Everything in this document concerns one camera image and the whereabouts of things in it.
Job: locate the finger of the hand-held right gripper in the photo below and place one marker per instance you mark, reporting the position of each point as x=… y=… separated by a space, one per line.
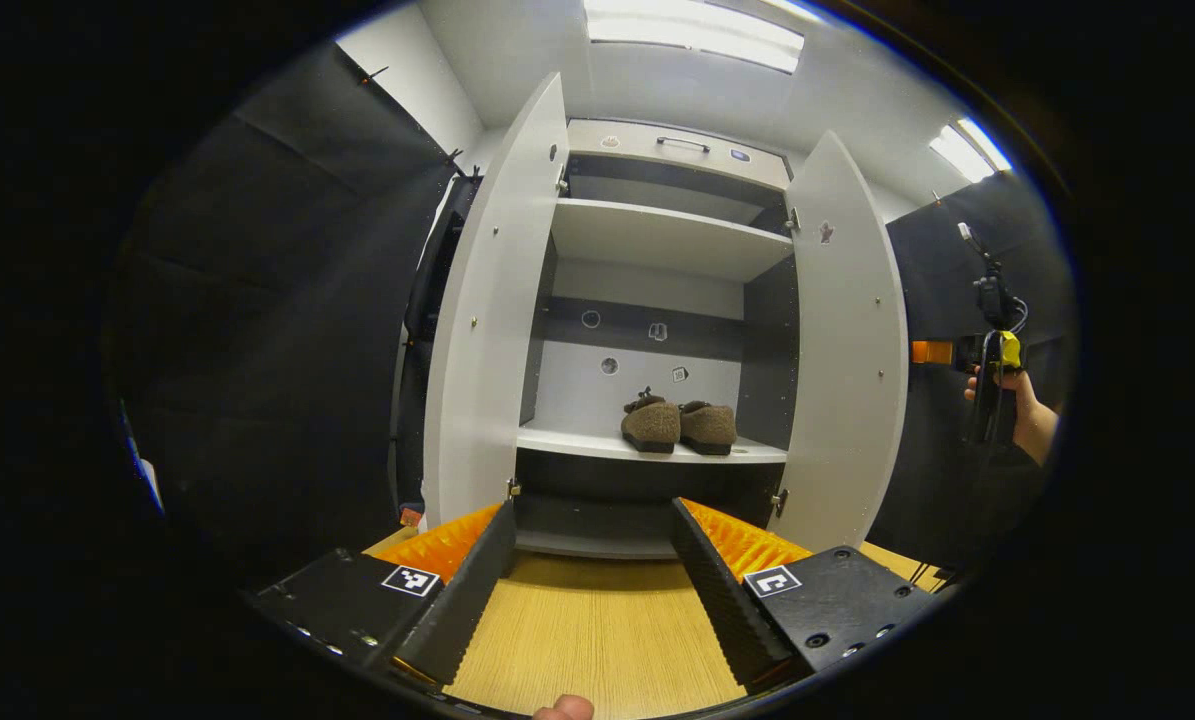
x=932 y=352

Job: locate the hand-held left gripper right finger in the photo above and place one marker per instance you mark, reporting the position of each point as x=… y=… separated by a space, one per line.
x=722 y=600

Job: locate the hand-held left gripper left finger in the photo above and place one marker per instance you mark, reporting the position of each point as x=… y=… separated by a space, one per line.
x=462 y=610

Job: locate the grey shoe cabinet door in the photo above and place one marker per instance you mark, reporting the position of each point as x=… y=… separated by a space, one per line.
x=847 y=350
x=487 y=330

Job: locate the brown fuzzy shoe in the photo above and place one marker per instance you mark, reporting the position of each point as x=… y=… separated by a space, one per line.
x=709 y=425
x=650 y=425

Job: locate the grey shoe cabinet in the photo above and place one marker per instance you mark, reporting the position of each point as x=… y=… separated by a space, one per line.
x=657 y=235

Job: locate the small ceiling light panel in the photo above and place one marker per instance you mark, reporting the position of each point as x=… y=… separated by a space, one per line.
x=969 y=150

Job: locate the large ceiling light panel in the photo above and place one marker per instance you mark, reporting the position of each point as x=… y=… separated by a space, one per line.
x=692 y=32

